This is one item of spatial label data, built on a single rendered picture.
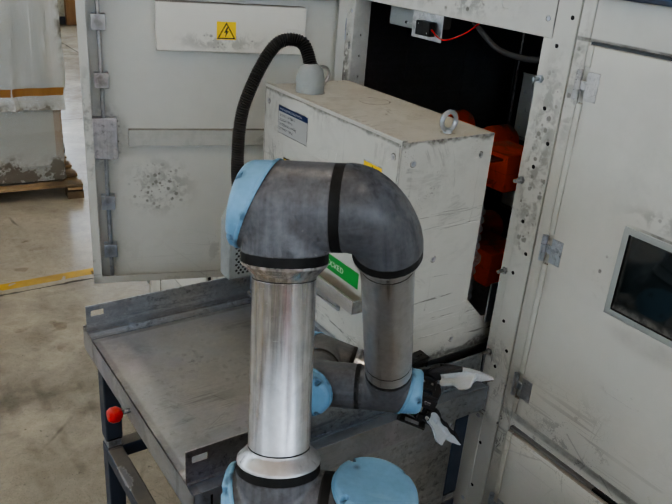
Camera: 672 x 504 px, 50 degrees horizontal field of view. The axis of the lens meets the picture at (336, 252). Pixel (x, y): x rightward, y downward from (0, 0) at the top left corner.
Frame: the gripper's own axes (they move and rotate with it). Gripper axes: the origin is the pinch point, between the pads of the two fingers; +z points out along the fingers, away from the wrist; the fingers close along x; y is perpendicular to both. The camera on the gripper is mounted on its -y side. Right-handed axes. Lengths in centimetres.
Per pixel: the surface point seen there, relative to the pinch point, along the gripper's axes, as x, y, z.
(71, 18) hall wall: -190, -983, -591
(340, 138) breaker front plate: 33, -21, -42
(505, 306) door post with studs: 11.8, -22.5, 1.1
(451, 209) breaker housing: 28.3, -17.8, -17.1
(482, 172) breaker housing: 36.0, -22.1, -14.1
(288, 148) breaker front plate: 23, -35, -53
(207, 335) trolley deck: -23, -26, -56
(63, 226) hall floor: -136, -254, -201
